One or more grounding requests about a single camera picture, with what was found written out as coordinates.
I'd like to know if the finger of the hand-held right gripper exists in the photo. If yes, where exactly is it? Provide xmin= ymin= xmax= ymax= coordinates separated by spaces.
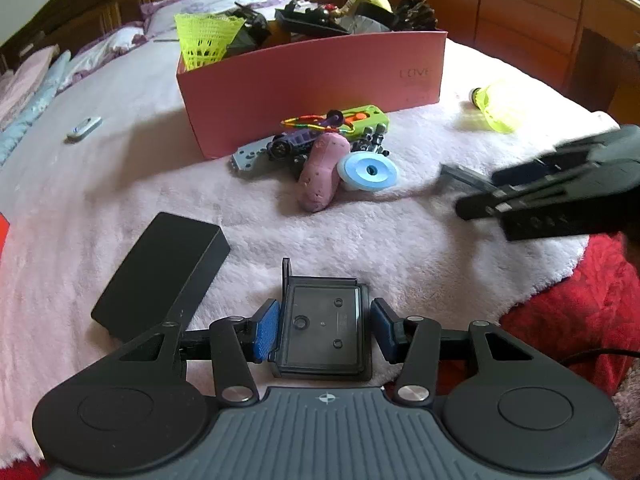
xmin=492 ymin=152 xmax=591 ymax=188
xmin=456 ymin=170 xmax=601 ymax=242

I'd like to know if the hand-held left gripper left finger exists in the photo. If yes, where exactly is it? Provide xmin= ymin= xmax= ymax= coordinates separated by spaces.
xmin=119 ymin=298 xmax=280 ymax=406

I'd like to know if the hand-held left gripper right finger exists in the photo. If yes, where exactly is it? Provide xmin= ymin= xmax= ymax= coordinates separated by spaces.
xmin=371 ymin=298 xmax=536 ymax=406

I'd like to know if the dark clear plastic case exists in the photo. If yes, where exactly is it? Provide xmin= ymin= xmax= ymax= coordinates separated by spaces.
xmin=269 ymin=257 xmax=374 ymax=381

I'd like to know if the grey metal bar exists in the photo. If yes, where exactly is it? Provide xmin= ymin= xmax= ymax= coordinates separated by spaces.
xmin=440 ymin=163 xmax=499 ymax=192

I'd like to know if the pink storage box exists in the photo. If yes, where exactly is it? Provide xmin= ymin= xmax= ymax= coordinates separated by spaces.
xmin=176 ymin=29 xmax=448 ymax=161

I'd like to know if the yellow green shuttlecock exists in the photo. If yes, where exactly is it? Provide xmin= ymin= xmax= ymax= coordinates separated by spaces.
xmin=469 ymin=80 xmax=527 ymax=134
xmin=174 ymin=12 xmax=247 ymax=72

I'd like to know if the white fluffy blanket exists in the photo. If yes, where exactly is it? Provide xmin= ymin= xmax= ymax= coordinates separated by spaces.
xmin=0 ymin=35 xmax=623 ymax=466

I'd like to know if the red fuzzy cloth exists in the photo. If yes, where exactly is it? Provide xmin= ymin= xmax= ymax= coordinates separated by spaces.
xmin=500 ymin=232 xmax=640 ymax=397

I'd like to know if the black rectangular box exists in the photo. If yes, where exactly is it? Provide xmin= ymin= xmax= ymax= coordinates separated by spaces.
xmin=91 ymin=211 xmax=232 ymax=343

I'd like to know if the wooden cabinet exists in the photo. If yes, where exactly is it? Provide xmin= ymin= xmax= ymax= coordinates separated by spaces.
xmin=352 ymin=0 xmax=640 ymax=126

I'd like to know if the blue tape roll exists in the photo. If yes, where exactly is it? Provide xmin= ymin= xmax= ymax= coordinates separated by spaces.
xmin=336 ymin=152 xmax=399 ymax=193

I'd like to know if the black gear toy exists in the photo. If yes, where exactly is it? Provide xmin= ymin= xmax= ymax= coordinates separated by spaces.
xmin=350 ymin=125 xmax=392 ymax=157

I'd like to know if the pink potato toy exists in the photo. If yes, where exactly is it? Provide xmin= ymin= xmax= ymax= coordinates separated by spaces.
xmin=297 ymin=132 xmax=352 ymax=212

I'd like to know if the green fidget toy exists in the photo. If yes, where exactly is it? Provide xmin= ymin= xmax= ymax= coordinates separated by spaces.
xmin=332 ymin=105 xmax=390 ymax=137

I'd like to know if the purple toy car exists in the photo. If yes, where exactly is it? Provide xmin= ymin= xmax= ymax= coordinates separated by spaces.
xmin=266 ymin=127 xmax=327 ymax=162

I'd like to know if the rainbow carabiner clip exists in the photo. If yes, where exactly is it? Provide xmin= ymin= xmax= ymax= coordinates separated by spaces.
xmin=281 ymin=113 xmax=332 ymax=134

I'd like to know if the grey plastic bag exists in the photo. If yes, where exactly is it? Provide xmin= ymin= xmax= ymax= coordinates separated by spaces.
xmin=339 ymin=14 xmax=387 ymax=37

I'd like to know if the black plastic tray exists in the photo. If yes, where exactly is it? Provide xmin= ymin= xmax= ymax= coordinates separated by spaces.
xmin=274 ymin=2 xmax=352 ymax=39

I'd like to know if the white small electronic device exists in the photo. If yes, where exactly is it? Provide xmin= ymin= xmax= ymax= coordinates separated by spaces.
xmin=67 ymin=116 xmax=103 ymax=142

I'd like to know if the light blue quilt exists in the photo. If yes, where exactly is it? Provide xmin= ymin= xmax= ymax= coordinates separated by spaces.
xmin=0 ymin=50 xmax=72 ymax=166

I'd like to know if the small purple frilled pillow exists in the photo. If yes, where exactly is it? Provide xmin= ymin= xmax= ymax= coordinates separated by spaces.
xmin=57 ymin=25 xmax=149 ymax=93

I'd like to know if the white purple-trimmed pillow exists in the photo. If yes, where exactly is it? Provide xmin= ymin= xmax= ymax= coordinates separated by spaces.
xmin=140 ymin=0 xmax=279 ymax=37

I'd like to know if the pink quilt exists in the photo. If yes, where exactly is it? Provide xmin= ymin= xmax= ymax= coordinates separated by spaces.
xmin=0 ymin=45 xmax=59 ymax=131

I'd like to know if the wooden bed headboard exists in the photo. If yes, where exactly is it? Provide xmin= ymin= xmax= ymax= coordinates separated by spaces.
xmin=0 ymin=0 xmax=281 ymax=72

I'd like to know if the black cable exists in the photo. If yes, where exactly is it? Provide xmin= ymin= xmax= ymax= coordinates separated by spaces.
xmin=557 ymin=347 xmax=640 ymax=367

